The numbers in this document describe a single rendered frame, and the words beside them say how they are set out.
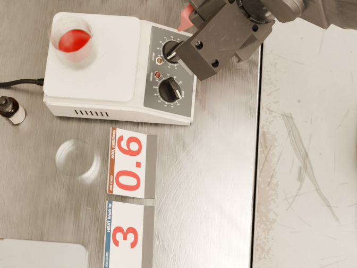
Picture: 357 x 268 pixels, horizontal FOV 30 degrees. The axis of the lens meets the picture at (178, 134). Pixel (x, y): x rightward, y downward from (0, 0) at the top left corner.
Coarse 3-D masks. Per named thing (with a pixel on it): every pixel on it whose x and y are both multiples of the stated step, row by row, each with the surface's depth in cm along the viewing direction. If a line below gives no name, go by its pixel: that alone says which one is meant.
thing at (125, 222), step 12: (120, 204) 89; (120, 216) 88; (132, 216) 89; (120, 228) 88; (132, 228) 89; (120, 240) 88; (132, 240) 89; (120, 252) 87; (132, 252) 88; (120, 264) 87; (132, 264) 88
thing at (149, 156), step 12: (132, 132) 92; (144, 144) 93; (156, 144) 93; (144, 156) 93; (156, 156) 93; (108, 168) 89; (144, 168) 92; (108, 180) 88; (144, 180) 92; (120, 192) 89; (144, 192) 91
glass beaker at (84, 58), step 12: (72, 12) 81; (60, 24) 83; (72, 24) 85; (84, 24) 83; (48, 36) 81; (60, 36) 85; (84, 48) 82; (96, 48) 86; (72, 60) 83; (84, 60) 84
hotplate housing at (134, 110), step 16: (144, 32) 91; (144, 48) 90; (144, 64) 89; (144, 80) 89; (64, 112) 92; (80, 112) 91; (96, 112) 90; (112, 112) 90; (128, 112) 89; (144, 112) 89; (160, 112) 89; (192, 112) 92
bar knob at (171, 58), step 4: (172, 40) 92; (168, 44) 91; (172, 44) 92; (176, 44) 92; (180, 44) 91; (164, 48) 91; (168, 48) 91; (172, 48) 91; (176, 48) 90; (164, 52) 91; (168, 52) 91; (172, 52) 90; (164, 56) 91; (168, 56) 90; (172, 56) 90; (176, 56) 92; (168, 60) 91; (172, 60) 91; (176, 60) 91
